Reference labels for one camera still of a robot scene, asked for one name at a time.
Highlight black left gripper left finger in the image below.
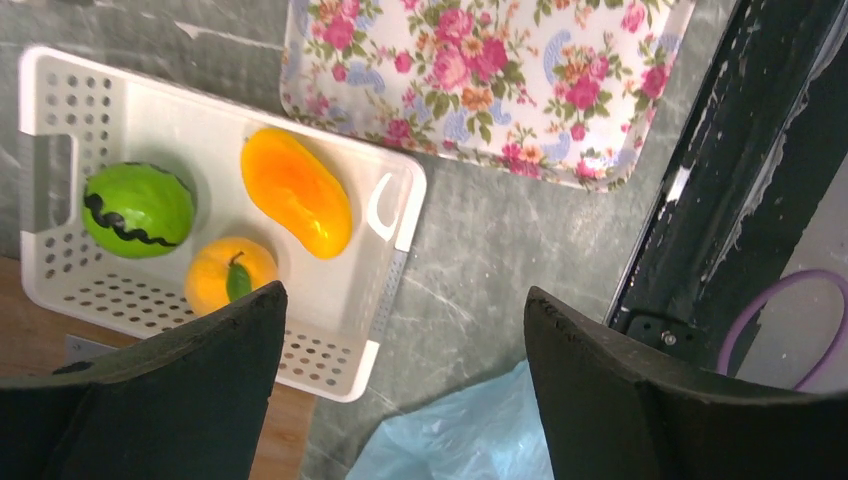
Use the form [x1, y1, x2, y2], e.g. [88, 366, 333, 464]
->
[1, 281, 288, 479]

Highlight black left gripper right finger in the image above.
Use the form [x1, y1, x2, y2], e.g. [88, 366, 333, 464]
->
[524, 287, 847, 479]

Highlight light blue cartoon plastic bag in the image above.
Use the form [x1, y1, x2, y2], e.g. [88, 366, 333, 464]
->
[347, 360, 554, 480]

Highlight orange peach toy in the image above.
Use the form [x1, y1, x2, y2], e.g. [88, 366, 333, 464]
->
[184, 237, 278, 316]

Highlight green round fruit toy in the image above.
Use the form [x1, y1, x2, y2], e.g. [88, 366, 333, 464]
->
[81, 162, 196, 259]

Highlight orange mango toy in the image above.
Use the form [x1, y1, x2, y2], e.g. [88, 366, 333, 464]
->
[240, 128, 353, 260]

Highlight wooden board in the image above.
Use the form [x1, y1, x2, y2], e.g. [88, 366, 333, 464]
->
[1, 257, 316, 479]

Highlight white plastic basket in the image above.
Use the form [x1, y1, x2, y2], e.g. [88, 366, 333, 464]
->
[18, 45, 427, 403]

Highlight floral pattern tray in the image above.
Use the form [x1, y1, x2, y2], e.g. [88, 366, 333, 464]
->
[280, 0, 695, 192]

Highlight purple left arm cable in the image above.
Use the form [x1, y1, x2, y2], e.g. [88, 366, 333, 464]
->
[716, 268, 848, 393]

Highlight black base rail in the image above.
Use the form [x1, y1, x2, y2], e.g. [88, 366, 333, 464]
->
[608, 1, 847, 368]

